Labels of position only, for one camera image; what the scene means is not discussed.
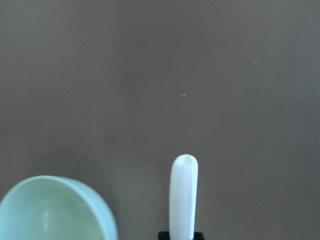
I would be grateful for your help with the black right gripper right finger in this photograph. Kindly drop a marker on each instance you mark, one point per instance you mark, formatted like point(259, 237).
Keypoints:
point(198, 236)

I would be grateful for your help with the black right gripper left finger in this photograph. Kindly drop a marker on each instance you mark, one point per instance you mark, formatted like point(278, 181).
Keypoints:
point(163, 235)

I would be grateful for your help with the mint green bowl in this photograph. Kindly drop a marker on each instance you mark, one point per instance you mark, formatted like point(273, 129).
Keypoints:
point(55, 208)

